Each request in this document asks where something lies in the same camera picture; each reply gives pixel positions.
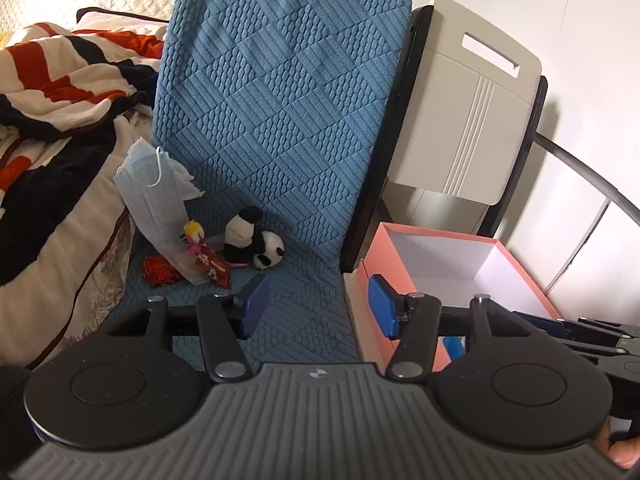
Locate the white wardrobe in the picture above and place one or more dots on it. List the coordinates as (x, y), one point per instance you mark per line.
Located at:
(600, 85)

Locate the blue textured seat cushion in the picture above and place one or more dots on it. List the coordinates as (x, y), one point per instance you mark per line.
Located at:
(280, 110)

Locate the blue face mask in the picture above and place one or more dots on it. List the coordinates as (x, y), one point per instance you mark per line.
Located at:
(145, 185)

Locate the beige folding chair back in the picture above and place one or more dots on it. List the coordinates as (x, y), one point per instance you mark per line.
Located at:
(465, 110)

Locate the red foil packet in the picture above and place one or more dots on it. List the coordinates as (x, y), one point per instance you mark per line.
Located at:
(157, 270)

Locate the panda plush toy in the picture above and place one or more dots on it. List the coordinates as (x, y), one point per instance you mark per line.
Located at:
(240, 240)

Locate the pink cardboard box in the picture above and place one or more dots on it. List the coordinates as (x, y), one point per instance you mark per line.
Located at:
(390, 245)

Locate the beige folding chair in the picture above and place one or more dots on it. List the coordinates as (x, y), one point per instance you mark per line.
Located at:
(465, 110)
(367, 200)

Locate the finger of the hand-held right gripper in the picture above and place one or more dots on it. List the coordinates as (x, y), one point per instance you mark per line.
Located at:
(454, 349)
(542, 321)

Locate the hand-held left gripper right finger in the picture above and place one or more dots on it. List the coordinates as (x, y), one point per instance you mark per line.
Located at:
(382, 310)

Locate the curved dark metal rail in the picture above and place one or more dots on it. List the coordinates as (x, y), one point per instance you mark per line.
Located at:
(590, 170)

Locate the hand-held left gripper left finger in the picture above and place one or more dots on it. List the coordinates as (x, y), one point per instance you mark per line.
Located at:
(252, 307)

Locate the white pillow with dark trim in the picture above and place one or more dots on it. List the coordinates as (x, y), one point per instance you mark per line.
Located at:
(125, 22)

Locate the white tissue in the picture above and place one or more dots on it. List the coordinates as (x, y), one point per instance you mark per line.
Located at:
(189, 182)

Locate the striped red black blanket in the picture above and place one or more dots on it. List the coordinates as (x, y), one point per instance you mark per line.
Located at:
(50, 85)

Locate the small doll charm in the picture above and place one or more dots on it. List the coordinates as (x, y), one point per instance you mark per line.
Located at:
(210, 262)

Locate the person's right hand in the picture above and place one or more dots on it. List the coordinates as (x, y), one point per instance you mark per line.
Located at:
(622, 455)

